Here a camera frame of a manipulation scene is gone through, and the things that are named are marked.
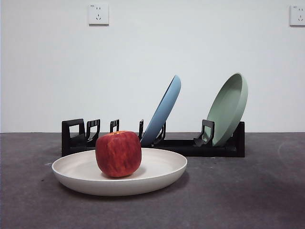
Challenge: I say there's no white wall socket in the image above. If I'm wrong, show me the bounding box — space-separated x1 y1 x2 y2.
88 3 110 26
289 4 305 27

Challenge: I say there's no green plate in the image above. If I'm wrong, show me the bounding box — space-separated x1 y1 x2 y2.
205 73 249 146

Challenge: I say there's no red apple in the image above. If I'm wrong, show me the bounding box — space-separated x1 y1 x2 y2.
95 130 142 178

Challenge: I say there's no black plate rack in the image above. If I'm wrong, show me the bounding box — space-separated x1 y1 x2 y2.
61 118 245 158

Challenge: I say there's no pale yellow plate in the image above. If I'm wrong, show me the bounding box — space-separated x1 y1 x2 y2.
51 147 188 197

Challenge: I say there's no blue plate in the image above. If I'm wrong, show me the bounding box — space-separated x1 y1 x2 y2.
140 74 182 146

